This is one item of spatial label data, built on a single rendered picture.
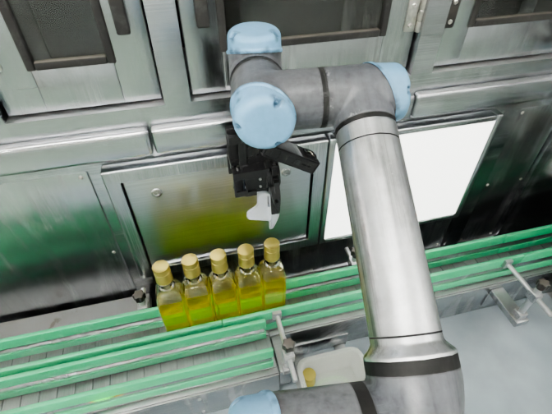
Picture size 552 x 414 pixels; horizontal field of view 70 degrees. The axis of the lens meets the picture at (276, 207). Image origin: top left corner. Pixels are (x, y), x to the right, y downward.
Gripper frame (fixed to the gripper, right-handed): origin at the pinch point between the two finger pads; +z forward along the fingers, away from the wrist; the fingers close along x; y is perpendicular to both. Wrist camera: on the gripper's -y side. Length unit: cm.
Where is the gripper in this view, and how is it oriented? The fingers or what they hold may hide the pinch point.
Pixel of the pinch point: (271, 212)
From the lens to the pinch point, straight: 78.2
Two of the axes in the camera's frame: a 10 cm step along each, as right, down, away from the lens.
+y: -9.7, 1.7, -1.8
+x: 2.5, 6.7, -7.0
